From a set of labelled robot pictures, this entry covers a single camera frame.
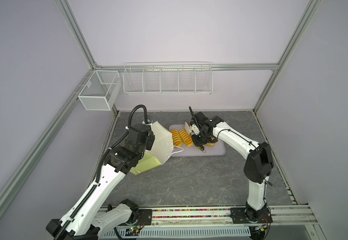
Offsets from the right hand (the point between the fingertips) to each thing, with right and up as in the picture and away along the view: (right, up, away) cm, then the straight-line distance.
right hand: (197, 143), depth 88 cm
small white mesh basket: (-64, +34, +12) cm, 73 cm away
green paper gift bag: (-20, -3, -7) cm, 22 cm away
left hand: (-27, +7, -18) cm, 33 cm away
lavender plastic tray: (-12, +10, +20) cm, 26 cm away
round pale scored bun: (+10, -2, +10) cm, 15 cm away
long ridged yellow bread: (-12, +1, +11) cm, 17 cm away
